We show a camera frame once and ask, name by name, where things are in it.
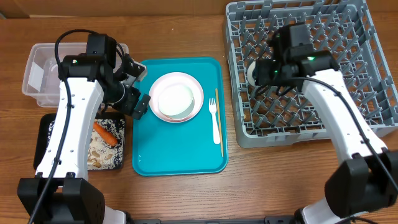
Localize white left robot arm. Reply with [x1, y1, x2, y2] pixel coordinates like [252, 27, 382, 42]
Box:
[17, 30, 150, 223]

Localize grey dishwasher rack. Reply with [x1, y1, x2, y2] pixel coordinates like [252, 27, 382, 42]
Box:
[224, 0, 397, 148]

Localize wooden chopstick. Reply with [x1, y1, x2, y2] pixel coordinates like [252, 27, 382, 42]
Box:
[215, 88, 224, 157]

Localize white bowl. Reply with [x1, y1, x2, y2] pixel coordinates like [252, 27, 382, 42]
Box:
[158, 84, 195, 119]

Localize clear plastic bin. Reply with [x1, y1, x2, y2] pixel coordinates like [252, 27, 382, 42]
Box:
[21, 42, 136, 109]

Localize pink plate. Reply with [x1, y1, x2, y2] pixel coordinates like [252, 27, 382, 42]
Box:
[149, 72, 204, 123]

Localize rice and peanut leftovers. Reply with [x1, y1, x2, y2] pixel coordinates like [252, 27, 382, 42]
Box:
[46, 118, 126, 170]

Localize black plastic tray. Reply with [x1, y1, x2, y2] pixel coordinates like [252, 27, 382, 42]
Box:
[33, 112, 126, 169]

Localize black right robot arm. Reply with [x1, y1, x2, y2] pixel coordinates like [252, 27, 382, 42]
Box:
[247, 22, 397, 223]

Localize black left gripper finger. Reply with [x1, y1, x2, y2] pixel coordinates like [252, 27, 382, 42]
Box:
[129, 87, 151, 120]
[119, 54, 147, 88]

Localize white plastic fork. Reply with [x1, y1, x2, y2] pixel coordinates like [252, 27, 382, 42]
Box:
[209, 98, 221, 144]

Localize white plastic cup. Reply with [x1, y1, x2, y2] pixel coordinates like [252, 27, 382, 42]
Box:
[247, 61, 256, 86]

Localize orange carrot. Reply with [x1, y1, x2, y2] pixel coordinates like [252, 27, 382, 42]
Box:
[93, 121, 118, 147]

